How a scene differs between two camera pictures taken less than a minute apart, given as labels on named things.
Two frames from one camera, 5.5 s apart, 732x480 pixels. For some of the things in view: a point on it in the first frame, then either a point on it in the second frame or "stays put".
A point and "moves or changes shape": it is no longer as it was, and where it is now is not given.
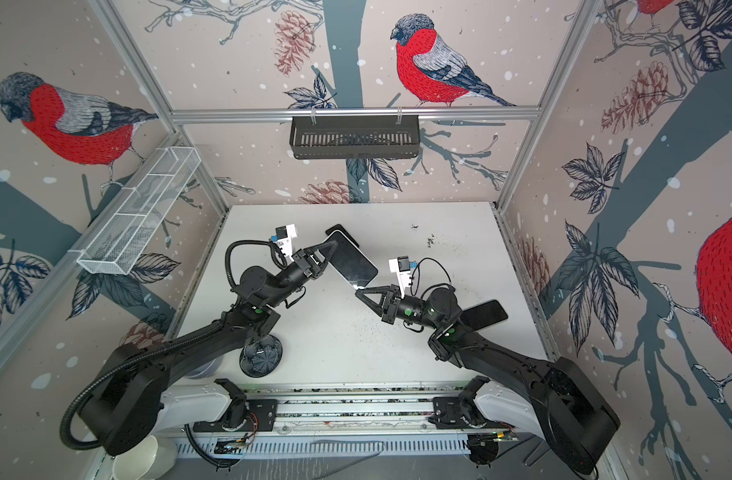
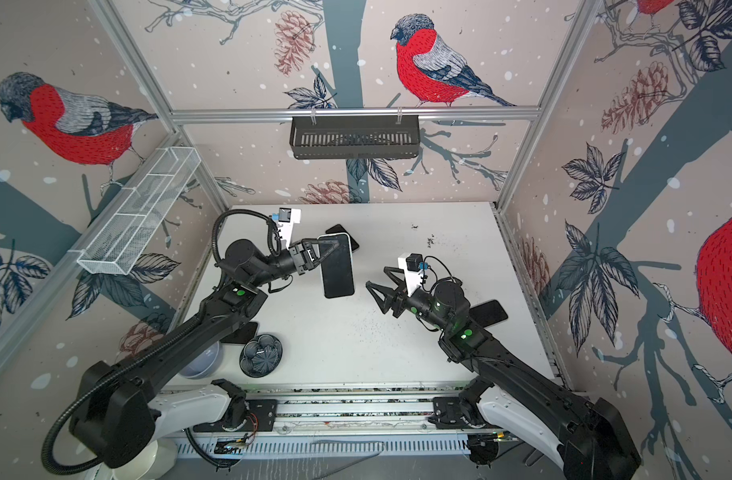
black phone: [350, 261] moves or changes shape
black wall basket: [356, 137] stays put
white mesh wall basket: [123, 234] stays put
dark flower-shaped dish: [260, 357] stays put
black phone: [484, 315] stays put
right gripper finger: [378, 309] -> [389, 293]
